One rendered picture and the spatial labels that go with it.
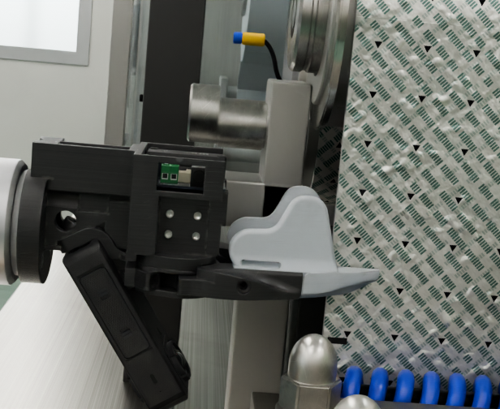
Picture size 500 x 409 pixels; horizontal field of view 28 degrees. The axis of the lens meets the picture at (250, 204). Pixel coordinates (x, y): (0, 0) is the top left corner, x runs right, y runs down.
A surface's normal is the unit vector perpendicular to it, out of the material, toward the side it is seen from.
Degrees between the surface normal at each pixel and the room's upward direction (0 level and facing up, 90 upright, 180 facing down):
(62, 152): 90
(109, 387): 0
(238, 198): 90
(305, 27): 104
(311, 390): 90
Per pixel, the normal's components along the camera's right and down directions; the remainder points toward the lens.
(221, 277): -0.04, 0.15
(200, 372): 0.09, -0.98
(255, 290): 0.36, 0.18
